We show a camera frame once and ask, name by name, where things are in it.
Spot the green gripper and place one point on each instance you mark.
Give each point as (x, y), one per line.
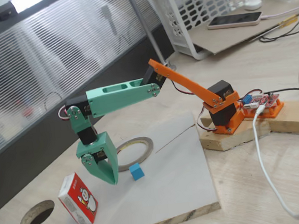
(105, 146)

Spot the blue cube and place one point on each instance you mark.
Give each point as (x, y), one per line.
(136, 171)

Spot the red tissue box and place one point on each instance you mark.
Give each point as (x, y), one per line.
(77, 202)

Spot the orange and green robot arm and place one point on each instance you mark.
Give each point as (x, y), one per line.
(121, 99)

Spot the white work board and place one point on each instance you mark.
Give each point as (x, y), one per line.
(161, 196)

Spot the glass desk partition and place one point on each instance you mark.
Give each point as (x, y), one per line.
(54, 73)

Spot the wooden base block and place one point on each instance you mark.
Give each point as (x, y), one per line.
(235, 137)

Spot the white plastic basket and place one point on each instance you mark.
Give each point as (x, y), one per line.
(181, 33)

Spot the red circuit board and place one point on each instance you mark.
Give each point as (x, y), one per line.
(260, 100)

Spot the brown cardboard sheet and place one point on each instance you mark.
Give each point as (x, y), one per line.
(225, 40)

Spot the orange circuit board holder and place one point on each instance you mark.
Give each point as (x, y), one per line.
(275, 110)

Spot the smartphone with pink case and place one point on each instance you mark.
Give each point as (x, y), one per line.
(233, 20)

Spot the wooden base plank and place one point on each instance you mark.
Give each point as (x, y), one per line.
(295, 120)

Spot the white earbud case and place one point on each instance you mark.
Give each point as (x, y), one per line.
(252, 4)

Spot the yellow screwdriver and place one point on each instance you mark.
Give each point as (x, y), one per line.
(288, 21)

